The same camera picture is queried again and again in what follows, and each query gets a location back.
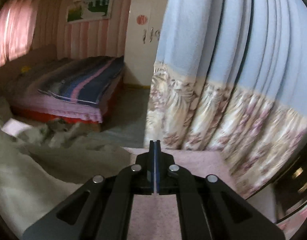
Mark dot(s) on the white wardrobe with decals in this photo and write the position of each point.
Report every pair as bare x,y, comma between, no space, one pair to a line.
142,37

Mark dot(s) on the blue floral right curtain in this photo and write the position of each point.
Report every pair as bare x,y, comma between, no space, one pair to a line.
231,76

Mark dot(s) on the white and grey large garment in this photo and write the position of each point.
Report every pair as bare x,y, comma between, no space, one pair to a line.
36,174

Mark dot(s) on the pink window curtain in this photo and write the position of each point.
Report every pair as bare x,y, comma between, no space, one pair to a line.
17,26

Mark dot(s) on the pink floral bed sheet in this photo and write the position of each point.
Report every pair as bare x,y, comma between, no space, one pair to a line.
156,216

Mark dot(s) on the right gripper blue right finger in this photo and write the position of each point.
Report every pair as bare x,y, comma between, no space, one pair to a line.
209,209

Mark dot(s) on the far bed striped blanket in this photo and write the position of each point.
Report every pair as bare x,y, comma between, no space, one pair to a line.
80,90

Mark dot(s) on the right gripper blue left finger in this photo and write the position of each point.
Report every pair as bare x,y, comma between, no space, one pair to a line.
101,208

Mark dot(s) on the yellow item on far bed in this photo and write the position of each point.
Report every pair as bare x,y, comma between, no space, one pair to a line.
25,69

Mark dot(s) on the framed landscape wall picture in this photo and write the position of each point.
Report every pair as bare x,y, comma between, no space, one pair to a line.
89,10

